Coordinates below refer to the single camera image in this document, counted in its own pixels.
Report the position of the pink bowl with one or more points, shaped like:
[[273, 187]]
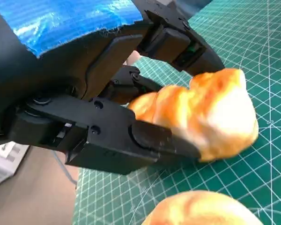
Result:
[[133, 58]]

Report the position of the round toy bread bun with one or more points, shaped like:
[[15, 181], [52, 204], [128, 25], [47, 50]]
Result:
[[201, 211]]

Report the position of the long striped toy bread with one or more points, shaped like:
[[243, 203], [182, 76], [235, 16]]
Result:
[[206, 112]]

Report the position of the white printed box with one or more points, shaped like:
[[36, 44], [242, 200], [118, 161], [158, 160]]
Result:
[[4, 164]]

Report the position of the black left hand blue tape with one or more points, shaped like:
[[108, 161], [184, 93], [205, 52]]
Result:
[[49, 77]]

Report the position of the green cutting mat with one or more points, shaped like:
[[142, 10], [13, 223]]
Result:
[[260, 47]]

